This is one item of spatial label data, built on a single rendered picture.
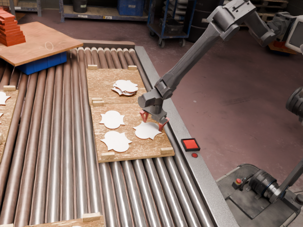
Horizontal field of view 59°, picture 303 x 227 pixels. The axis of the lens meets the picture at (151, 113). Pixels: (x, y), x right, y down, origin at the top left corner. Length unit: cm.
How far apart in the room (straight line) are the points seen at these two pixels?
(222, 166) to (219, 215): 156
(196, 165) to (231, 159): 154
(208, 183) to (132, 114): 54
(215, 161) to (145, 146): 151
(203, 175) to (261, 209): 98
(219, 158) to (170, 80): 170
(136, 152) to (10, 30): 111
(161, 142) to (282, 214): 122
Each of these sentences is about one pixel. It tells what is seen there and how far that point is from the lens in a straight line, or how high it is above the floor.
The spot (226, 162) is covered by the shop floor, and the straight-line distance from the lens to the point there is 272.
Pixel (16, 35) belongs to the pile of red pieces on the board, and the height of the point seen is 109.
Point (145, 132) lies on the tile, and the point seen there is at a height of 94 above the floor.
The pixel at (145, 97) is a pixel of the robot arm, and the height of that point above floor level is 116.
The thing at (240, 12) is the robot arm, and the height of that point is 157.
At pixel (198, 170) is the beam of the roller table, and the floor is 92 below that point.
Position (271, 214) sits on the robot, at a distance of 218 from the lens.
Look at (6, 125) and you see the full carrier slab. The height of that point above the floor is 94.
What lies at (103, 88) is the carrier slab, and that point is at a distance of 163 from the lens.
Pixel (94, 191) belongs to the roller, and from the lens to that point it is 109.
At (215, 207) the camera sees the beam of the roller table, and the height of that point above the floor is 92.
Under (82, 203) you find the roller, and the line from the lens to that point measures 106.
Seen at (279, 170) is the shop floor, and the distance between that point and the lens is 294.
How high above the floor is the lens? 179
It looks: 36 degrees down
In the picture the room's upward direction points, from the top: 10 degrees clockwise
